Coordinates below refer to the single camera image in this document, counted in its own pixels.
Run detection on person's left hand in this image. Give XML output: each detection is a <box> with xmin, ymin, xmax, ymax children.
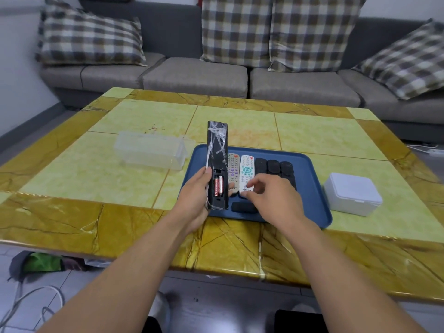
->
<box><xmin>172</xmin><ymin>166</ymin><xmax>236</xmax><ymax>237</ymax></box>

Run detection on person's right hand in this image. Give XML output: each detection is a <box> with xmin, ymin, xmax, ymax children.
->
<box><xmin>242</xmin><ymin>173</ymin><xmax>310</xmax><ymax>237</ymax></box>

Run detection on black plastic-wrapped remote control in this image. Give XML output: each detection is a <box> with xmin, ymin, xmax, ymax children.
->
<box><xmin>205</xmin><ymin>121</ymin><xmax>230</xmax><ymax>211</ymax></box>

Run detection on person's left forearm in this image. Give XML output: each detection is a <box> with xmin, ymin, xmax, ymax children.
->
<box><xmin>37</xmin><ymin>210</ymin><xmax>206</xmax><ymax>333</ymax></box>

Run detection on person's right forearm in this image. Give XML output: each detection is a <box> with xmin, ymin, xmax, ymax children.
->
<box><xmin>276</xmin><ymin>220</ymin><xmax>428</xmax><ymax>333</ymax></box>

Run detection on black battery cover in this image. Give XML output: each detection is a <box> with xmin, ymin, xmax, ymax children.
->
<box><xmin>231</xmin><ymin>202</ymin><xmax>259</xmax><ymax>215</ymax></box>

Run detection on grey remote control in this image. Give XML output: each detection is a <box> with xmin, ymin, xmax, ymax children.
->
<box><xmin>227</xmin><ymin>153</ymin><xmax>241</xmax><ymax>197</ymax></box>

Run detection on white remote control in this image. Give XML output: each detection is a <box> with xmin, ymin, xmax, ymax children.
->
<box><xmin>239</xmin><ymin>155</ymin><xmax>256</xmax><ymax>199</ymax></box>

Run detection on blue plastic tray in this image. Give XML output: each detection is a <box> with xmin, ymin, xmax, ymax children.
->
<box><xmin>177</xmin><ymin>144</ymin><xmax>333</xmax><ymax>229</ymax></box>

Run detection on clear plastic container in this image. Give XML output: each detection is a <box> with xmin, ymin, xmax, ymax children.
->
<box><xmin>113</xmin><ymin>130</ymin><xmax>197</xmax><ymax>171</ymax></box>

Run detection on grey fabric sofa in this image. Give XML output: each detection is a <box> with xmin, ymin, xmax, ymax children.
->
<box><xmin>36</xmin><ymin>0</ymin><xmax>444</xmax><ymax>144</ymax></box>

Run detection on white lidded box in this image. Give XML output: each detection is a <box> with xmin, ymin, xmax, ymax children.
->
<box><xmin>323</xmin><ymin>172</ymin><xmax>383</xmax><ymax>217</ymax></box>

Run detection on person's right leg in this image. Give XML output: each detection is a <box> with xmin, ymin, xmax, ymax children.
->
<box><xmin>274</xmin><ymin>309</ymin><xmax>329</xmax><ymax>333</ymax></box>

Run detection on person's leg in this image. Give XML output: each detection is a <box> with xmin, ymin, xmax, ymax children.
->
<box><xmin>274</xmin><ymin>309</ymin><xmax>329</xmax><ymax>333</ymax></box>
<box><xmin>142</xmin><ymin>291</ymin><xmax>171</xmax><ymax>333</ymax></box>

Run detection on checked pillow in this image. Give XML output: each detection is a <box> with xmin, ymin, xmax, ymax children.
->
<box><xmin>268</xmin><ymin>0</ymin><xmax>369</xmax><ymax>73</ymax></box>
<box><xmin>35</xmin><ymin>0</ymin><xmax>148</xmax><ymax>67</ymax></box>
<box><xmin>200</xmin><ymin>0</ymin><xmax>279</xmax><ymax>68</ymax></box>
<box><xmin>351</xmin><ymin>18</ymin><xmax>444</xmax><ymax>101</ymax></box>

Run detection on person's left leg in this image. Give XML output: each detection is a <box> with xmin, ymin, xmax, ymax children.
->
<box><xmin>142</xmin><ymin>291</ymin><xmax>171</xmax><ymax>333</ymax></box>

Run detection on green cloth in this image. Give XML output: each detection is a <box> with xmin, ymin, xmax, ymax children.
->
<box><xmin>22</xmin><ymin>252</ymin><xmax>65</xmax><ymax>274</ymax></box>

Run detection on white floor cable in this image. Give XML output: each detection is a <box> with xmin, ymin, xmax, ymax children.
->
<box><xmin>0</xmin><ymin>285</ymin><xmax>65</xmax><ymax>333</ymax></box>

